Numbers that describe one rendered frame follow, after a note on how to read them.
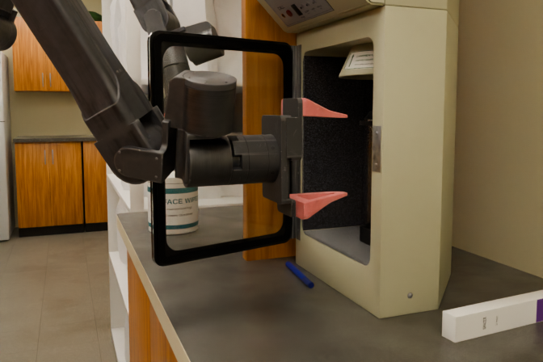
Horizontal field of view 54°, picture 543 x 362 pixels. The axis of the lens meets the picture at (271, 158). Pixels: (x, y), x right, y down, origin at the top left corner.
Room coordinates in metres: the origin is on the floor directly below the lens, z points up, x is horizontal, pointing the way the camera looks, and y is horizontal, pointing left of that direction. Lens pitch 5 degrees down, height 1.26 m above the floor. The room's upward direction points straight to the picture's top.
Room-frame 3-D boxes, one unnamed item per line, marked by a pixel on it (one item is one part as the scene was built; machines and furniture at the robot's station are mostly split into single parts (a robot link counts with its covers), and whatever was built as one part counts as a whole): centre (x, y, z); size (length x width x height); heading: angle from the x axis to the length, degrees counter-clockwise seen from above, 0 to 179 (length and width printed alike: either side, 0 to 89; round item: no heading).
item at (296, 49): (1.08, -0.05, 1.19); 0.03 x 0.02 x 0.39; 21
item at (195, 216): (0.99, 0.08, 1.19); 0.30 x 0.01 x 0.40; 128
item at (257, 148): (0.63, 0.02, 1.20); 0.07 x 0.07 x 0.10; 21
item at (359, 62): (0.96, -0.21, 1.34); 0.18 x 0.18 x 0.05
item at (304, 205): (0.65, -0.05, 1.17); 0.09 x 0.07 x 0.07; 111
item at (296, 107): (0.65, -0.05, 1.24); 0.09 x 0.07 x 0.07; 111
